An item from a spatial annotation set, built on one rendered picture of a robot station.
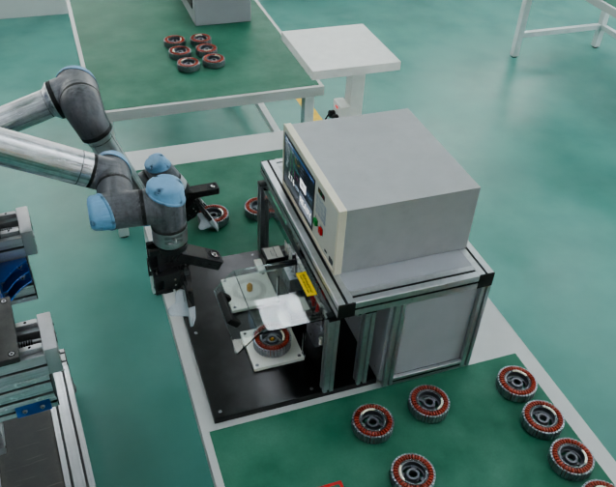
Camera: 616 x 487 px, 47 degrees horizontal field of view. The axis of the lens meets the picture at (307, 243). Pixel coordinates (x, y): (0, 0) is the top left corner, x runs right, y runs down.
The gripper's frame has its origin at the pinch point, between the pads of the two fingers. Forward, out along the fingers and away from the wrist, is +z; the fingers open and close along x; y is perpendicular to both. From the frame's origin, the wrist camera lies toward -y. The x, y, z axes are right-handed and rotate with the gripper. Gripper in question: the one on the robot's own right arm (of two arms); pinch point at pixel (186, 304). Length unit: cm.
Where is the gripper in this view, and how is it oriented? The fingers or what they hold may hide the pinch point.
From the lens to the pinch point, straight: 168.0
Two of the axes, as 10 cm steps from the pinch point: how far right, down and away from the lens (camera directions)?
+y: -9.2, 2.2, -3.4
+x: 4.0, 5.9, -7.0
